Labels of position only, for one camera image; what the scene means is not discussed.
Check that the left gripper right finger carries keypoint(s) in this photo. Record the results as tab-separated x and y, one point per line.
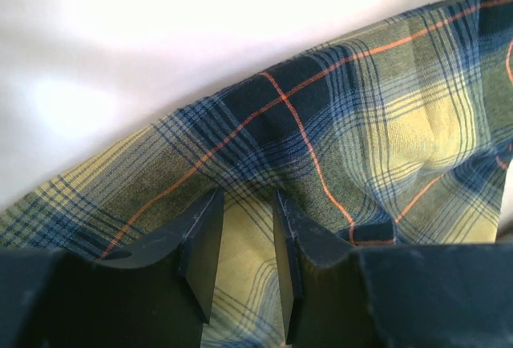
377	293

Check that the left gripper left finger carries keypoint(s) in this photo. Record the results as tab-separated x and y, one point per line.
155	292

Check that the yellow plaid long sleeve shirt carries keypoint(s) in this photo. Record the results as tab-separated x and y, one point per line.
408	120

